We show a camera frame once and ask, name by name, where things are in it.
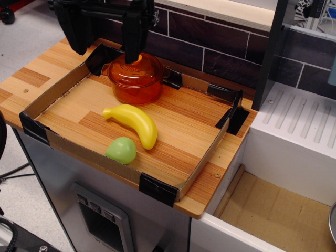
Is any black chair wheel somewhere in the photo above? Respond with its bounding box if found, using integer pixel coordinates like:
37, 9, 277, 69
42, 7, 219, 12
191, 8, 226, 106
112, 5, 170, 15
1, 7, 15, 25

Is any metal bowl edge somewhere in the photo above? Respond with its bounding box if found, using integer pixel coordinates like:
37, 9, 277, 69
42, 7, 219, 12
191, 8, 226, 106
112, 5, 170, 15
328, 203, 336, 243

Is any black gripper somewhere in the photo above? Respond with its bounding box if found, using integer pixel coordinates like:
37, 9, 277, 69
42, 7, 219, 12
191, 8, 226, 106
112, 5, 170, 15
48, 1, 155, 64

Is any cardboard fence with black tape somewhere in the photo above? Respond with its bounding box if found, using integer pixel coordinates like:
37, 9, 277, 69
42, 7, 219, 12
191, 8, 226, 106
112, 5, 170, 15
19, 45, 256, 206

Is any white toy sink unit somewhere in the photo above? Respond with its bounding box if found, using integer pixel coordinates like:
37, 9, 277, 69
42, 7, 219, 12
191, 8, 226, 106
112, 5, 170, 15
190, 83, 335, 251

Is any green plastic pear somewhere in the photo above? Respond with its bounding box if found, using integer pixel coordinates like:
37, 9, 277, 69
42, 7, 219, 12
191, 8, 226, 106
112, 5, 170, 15
104, 137, 137, 164

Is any silver toy dishwasher front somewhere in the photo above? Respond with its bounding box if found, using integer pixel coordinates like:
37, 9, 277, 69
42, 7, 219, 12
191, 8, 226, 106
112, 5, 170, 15
14, 130, 191, 251

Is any dark grey vertical post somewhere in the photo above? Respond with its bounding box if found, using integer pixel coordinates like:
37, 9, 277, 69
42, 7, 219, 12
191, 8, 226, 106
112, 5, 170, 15
252, 1, 288, 111

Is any yellow plastic banana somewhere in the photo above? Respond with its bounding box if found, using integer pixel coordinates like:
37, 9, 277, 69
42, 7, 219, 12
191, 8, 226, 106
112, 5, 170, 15
102, 104, 158, 150

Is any orange transparent pot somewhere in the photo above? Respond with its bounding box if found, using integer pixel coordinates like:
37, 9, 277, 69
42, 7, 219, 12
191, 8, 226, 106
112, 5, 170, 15
111, 65, 170, 104

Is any black cable on floor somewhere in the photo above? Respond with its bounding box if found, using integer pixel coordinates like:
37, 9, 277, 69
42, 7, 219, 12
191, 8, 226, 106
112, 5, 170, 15
0, 162, 36, 184

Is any orange transparent pot lid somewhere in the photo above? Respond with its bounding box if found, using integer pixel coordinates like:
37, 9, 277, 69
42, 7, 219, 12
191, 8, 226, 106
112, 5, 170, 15
101, 52, 164, 88

